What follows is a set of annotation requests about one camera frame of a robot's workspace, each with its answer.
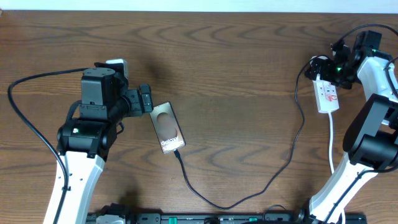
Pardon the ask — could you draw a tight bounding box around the white power strip cord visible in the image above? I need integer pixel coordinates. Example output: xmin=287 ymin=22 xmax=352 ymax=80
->
xmin=327 ymin=111 xmax=346 ymax=224

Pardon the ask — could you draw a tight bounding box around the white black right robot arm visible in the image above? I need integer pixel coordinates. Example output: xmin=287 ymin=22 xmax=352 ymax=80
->
xmin=297 ymin=30 xmax=397 ymax=223

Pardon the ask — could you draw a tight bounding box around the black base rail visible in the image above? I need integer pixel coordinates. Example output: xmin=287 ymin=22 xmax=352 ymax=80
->
xmin=85 ymin=212 xmax=368 ymax=224

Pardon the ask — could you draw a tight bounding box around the black charger cable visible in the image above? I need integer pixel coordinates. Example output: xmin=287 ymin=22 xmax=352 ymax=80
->
xmin=172 ymin=55 xmax=330 ymax=211

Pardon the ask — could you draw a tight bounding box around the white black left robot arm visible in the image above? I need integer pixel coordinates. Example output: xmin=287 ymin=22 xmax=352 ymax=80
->
xmin=44 ymin=59 xmax=154 ymax=223

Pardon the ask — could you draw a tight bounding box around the white power strip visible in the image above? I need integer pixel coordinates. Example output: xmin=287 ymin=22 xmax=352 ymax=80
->
xmin=310 ymin=71 xmax=339 ymax=114

